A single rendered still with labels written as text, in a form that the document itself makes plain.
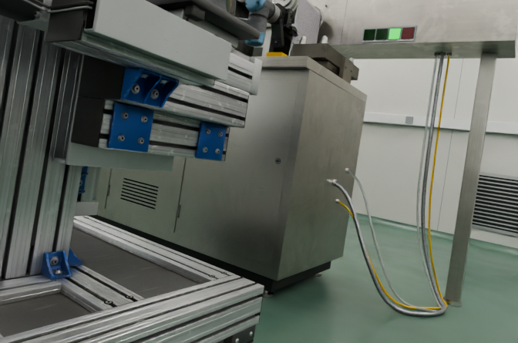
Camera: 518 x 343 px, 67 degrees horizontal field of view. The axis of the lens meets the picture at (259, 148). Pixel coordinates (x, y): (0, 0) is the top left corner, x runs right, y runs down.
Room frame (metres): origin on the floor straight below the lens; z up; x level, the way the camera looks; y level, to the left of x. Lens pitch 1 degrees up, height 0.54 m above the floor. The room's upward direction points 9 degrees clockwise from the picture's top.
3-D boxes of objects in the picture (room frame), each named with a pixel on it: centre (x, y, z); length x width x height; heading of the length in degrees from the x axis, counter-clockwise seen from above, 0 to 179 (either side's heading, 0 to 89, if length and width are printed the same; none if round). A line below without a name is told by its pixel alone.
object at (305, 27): (1.85, -0.14, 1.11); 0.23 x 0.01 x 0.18; 146
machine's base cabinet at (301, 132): (2.34, 0.74, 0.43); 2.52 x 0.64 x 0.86; 56
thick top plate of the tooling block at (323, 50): (1.81, -0.26, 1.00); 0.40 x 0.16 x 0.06; 146
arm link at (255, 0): (1.52, 0.08, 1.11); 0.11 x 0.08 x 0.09; 146
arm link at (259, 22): (1.52, 0.10, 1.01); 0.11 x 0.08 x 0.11; 92
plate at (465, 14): (2.51, 0.28, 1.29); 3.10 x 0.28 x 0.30; 56
